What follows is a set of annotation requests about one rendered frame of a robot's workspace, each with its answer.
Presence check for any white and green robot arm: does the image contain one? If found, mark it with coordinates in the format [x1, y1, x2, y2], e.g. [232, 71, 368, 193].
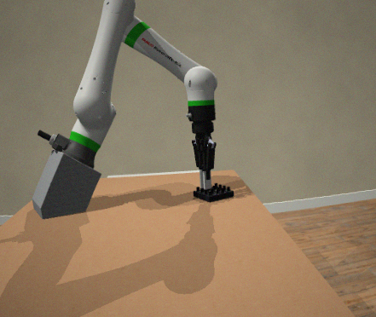
[38, 0, 217, 169]

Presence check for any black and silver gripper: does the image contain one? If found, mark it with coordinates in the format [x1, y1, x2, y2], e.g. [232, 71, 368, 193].
[192, 122, 216, 190]

